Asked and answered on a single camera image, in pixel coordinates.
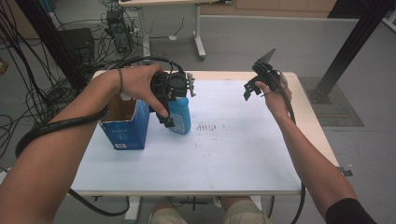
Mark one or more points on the metal table bracket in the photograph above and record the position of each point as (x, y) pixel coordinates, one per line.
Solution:
(345, 171)

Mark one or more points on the blue cardboard box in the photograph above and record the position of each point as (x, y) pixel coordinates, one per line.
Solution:
(127, 133)

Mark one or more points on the person's right hand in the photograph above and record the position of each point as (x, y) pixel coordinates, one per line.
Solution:
(278, 102)

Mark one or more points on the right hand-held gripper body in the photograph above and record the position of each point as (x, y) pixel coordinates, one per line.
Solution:
(264, 73)

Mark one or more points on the white table leg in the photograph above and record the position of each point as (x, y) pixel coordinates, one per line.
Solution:
(133, 208)

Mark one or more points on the blue plastic bottle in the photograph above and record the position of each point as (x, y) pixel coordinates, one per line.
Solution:
(182, 115)

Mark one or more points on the white background desk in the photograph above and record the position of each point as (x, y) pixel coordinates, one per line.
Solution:
(198, 31)

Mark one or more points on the person's leg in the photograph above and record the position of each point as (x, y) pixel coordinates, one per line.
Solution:
(168, 216)
(246, 211)

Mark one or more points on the black metal stand post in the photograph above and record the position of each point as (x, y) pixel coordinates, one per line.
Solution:
(351, 43)
(46, 34)

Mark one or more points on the black equipment box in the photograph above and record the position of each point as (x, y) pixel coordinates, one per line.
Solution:
(77, 42)

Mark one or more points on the white table mat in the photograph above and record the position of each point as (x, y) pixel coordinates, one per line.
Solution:
(218, 155)

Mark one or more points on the grey floor mat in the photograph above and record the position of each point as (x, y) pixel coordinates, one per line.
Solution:
(336, 105)

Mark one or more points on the person's left hand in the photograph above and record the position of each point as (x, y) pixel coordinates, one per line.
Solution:
(138, 81)

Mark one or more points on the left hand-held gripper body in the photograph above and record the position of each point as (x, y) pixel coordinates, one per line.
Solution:
(174, 84)

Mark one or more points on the black wrist band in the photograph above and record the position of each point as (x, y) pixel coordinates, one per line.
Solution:
(120, 81)

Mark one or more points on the black sleeve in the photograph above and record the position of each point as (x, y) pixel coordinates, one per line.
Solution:
(348, 213)

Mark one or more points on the person's left leg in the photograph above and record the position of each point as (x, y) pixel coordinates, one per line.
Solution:
(168, 216)

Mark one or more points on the person's right leg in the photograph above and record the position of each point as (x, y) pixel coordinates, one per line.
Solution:
(246, 211)

